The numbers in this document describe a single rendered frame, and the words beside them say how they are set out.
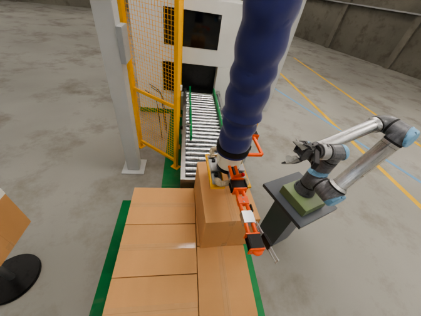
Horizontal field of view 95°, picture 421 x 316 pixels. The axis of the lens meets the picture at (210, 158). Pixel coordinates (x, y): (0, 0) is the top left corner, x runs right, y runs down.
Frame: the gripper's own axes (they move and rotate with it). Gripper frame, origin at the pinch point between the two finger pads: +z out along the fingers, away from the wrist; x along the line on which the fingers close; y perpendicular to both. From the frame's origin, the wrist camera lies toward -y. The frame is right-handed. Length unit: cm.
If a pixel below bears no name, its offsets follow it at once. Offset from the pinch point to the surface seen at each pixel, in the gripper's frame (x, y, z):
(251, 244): -27.4, -33.0, 21.9
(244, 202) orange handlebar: -28.3, -9.3, 18.3
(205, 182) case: -60, 32, 32
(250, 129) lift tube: 1.5, 19.1, 14.9
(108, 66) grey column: -11, 137, 118
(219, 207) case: -59, 8, 24
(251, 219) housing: -28.1, -20.3, 17.7
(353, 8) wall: 71, 1224, -976
